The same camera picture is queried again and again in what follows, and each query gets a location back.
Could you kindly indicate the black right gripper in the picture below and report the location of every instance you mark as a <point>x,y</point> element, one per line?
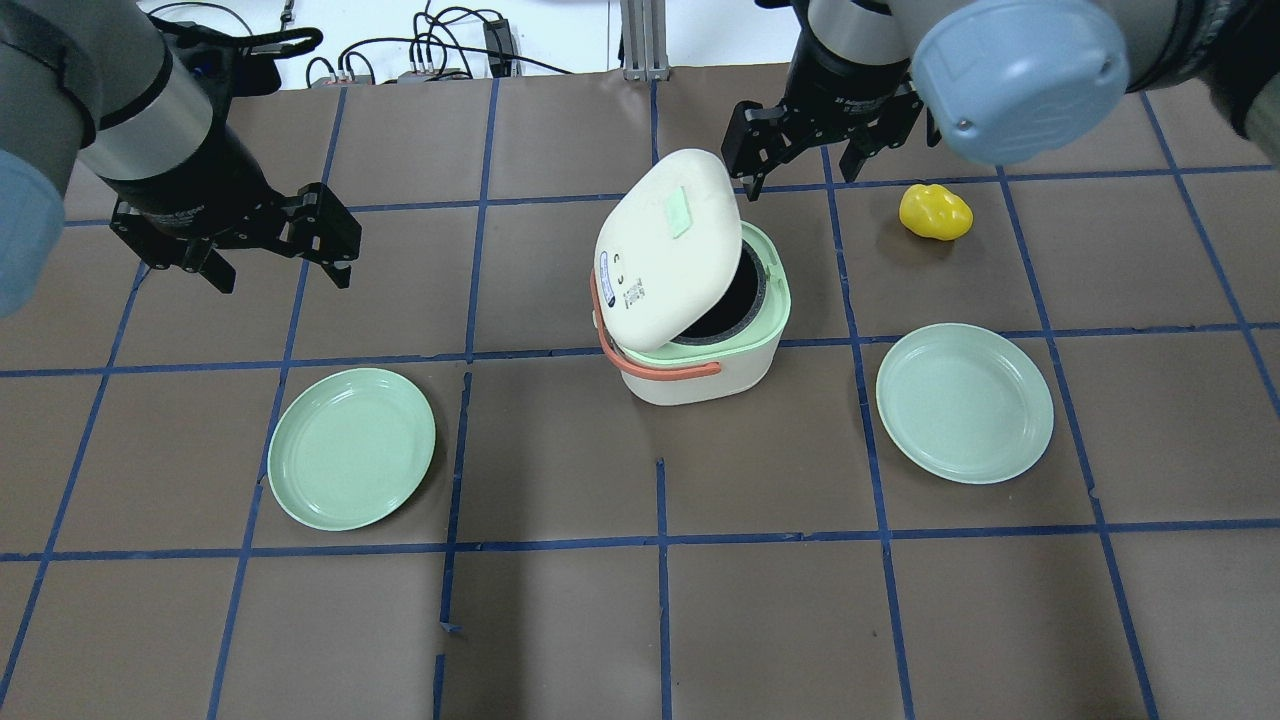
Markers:
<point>838,72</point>

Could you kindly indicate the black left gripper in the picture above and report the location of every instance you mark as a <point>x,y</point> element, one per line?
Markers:
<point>192,178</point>

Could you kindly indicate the white rice cooker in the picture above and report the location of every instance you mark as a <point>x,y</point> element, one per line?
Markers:
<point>689,301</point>

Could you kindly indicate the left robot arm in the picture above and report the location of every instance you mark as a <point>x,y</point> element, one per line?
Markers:
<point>143,103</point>

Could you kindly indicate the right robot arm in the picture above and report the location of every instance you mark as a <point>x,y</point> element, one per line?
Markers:
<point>999,81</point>

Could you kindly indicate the yellow toy pepper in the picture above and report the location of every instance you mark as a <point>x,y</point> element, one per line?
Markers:
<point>934,212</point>

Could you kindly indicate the left green plate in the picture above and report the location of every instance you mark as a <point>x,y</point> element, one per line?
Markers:
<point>351,449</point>

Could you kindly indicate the green plate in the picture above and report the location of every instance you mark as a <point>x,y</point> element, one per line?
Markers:
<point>351,449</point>
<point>965,404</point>

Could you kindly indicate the right green plate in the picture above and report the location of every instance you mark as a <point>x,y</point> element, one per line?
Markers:
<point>965,404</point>

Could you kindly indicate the black power adapter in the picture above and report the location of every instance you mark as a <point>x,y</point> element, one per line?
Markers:
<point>500,47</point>

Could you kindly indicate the aluminium frame post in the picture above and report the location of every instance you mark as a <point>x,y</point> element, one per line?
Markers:
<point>644,54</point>

